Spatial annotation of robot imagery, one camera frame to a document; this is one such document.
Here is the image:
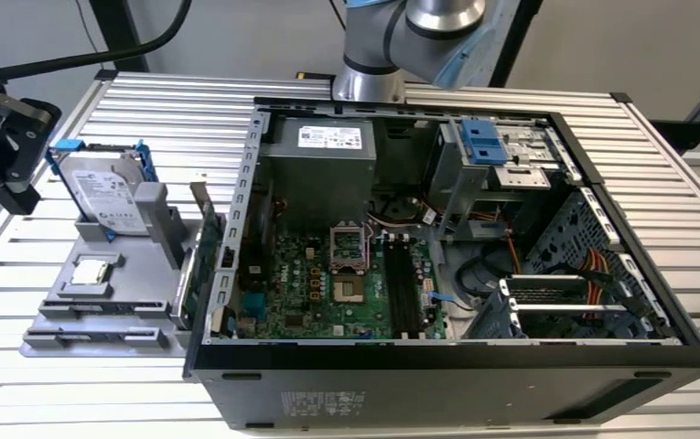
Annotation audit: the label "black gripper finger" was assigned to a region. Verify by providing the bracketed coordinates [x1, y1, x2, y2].
[0, 96, 64, 216]

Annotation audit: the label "RAM stick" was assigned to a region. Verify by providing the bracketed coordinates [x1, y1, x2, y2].
[26, 332, 165, 344]
[44, 299, 165, 310]

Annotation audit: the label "black RAM slot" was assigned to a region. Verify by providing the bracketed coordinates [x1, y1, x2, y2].
[380, 232, 403, 340]
[395, 232, 420, 340]
[387, 232, 411, 340]

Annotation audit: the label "hard disk in blue carrier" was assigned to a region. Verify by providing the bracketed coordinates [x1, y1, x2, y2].
[44, 136, 160, 239]

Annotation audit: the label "silver CPU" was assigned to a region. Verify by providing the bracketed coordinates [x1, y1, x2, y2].
[72, 259, 112, 284]

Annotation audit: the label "grey parts rack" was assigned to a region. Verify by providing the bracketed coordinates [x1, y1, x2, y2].
[17, 180, 229, 360]

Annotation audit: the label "green graphics card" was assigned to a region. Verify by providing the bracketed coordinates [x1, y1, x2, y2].
[169, 171, 229, 330]

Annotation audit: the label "grey power supply unit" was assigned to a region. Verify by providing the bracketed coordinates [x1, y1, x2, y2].
[261, 116, 379, 230]

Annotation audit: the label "metal socket cover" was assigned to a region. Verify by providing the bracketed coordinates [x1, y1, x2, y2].
[329, 219, 368, 272]

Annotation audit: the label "CPU socket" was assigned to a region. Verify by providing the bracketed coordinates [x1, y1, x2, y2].
[331, 272, 368, 305]

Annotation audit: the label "green Dell motherboard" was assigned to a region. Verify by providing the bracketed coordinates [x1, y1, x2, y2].
[227, 223, 452, 342]

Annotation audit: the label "blue drive bay latch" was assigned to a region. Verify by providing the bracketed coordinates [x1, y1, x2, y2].
[460, 117, 506, 165]

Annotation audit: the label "black open PC case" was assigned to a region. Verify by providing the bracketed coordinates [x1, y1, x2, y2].
[181, 93, 700, 431]

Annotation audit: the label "metal optical drive bay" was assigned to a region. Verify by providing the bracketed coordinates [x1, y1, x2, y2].
[428, 116, 571, 239]

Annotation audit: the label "metal disk bay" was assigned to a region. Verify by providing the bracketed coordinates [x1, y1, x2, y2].
[466, 273, 663, 339]

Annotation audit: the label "black camera cable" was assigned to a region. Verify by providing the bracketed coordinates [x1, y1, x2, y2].
[0, 0, 193, 81]

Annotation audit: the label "black frame post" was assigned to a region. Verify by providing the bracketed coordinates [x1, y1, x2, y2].
[488, 0, 544, 88]
[90, 0, 150, 74]

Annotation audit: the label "wire locking lever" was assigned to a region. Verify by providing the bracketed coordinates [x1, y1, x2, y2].
[364, 226, 379, 272]

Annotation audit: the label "thick black cable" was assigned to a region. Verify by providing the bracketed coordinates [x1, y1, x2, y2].
[456, 253, 510, 298]

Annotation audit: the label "orange power wire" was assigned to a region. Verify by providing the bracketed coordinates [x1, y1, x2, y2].
[504, 228, 523, 278]

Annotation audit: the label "orange yellow ribbon wires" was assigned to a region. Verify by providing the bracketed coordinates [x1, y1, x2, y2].
[579, 249, 614, 307]

